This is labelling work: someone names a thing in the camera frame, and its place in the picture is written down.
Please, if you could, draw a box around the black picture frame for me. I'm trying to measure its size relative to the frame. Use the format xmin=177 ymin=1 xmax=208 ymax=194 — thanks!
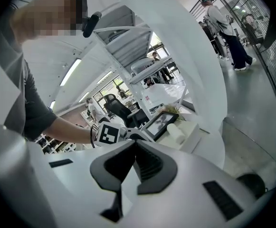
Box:
xmin=142 ymin=111 xmax=180 ymax=142

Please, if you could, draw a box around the black office chair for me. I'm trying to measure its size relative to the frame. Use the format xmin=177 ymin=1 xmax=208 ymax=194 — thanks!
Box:
xmin=103 ymin=94 xmax=151 ymax=129

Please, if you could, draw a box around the white paper roll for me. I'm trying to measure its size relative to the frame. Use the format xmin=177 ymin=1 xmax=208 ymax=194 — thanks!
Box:
xmin=167 ymin=123 xmax=188 ymax=145

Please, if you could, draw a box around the person's left forearm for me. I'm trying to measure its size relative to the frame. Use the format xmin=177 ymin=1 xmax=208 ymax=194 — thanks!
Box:
xmin=42 ymin=116 xmax=98 ymax=145

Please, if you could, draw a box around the dried flower bunch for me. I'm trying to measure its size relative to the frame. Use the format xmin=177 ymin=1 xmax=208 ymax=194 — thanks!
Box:
xmin=162 ymin=104 xmax=184 ymax=121

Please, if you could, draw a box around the long ceiling light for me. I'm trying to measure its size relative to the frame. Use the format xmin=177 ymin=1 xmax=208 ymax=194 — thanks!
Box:
xmin=96 ymin=70 xmax=114 ymax=85
xmin=59 ymin=58 xmax=82 ymax=87

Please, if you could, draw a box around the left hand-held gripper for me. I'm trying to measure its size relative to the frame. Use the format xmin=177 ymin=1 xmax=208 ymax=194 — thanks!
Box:
xmin=93 ymin=122 xmax=156 ymax=148

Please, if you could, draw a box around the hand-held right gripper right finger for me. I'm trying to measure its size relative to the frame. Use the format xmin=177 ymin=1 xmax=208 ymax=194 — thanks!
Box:
xmin=133 ymin=140 xmax=178 ymax=195

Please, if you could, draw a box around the white metal shelf rack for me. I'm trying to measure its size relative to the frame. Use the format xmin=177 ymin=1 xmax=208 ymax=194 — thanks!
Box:
xmin=92 ymin=5 xmax=191 ymax=118

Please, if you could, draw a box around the white pillar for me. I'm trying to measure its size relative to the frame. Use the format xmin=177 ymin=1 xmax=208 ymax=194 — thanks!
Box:
xmin=118 ymin=0 xmax=228 ymax=170

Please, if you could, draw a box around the black head-worn camera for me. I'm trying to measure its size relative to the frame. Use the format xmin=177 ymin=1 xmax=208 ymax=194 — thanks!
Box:
xmin=82 ymin=11 xmax=103 ymax=38

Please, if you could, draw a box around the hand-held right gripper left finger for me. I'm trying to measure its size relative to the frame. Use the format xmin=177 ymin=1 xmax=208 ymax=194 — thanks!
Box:
xmin=89 ymin=140 xmax=138 ymax=192

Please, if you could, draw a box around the person's grey shirt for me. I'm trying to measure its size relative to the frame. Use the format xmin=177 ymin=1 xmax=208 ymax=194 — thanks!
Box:
xmin=0 ymin=15 xmax=58 ymax=143

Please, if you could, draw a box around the white box with cylinder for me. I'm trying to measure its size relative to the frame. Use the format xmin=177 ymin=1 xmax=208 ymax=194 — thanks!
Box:
xmin=156 ymin=120 xmax=202 ymax=154

